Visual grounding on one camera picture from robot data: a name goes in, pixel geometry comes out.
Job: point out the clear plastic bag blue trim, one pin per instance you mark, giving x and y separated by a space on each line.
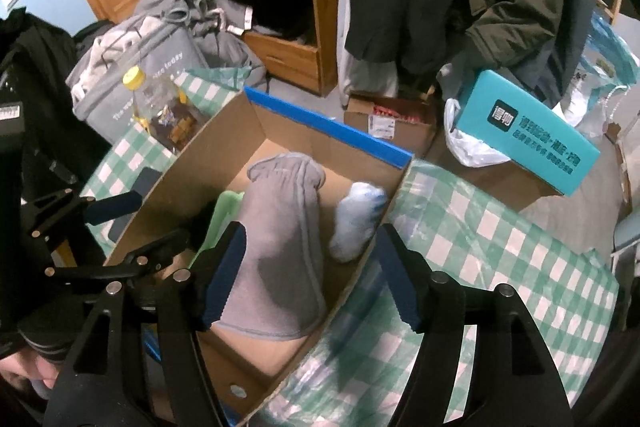
605 77

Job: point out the plastic bottle yellow cap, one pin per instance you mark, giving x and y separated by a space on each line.
165 117

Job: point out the person's left hand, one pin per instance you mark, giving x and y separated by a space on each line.
25 377

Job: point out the blue cardboard box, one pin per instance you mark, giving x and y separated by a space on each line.
300 142

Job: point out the white plastic bag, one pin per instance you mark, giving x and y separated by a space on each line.
472 147

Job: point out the teal box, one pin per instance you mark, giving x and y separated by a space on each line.
525 132

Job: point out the large brown cardboard box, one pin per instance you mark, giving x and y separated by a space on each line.
500 187

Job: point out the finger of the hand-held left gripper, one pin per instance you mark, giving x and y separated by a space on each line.
160 249
115 206

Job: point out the light green sock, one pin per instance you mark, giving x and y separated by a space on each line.
222 212

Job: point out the black backpack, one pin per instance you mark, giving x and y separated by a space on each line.
45 82

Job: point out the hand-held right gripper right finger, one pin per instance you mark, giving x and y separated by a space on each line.
400 287

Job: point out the white sock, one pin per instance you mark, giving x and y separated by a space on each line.
352 222

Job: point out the grey tote bag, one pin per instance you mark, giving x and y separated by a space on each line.
125 82

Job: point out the blue-grey jacket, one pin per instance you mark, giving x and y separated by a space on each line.
580 32

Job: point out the small cardboard box red items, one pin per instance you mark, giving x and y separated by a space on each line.
390 122

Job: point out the person's left forearm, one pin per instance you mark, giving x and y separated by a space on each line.
42 342

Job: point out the green checked tablecloth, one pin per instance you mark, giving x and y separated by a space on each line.
475 237

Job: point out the grey plush pouch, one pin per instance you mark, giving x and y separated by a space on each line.
280 247

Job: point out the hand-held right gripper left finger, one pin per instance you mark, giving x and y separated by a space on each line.
225 277

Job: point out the grey hoodie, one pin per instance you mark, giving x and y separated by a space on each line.
200 22

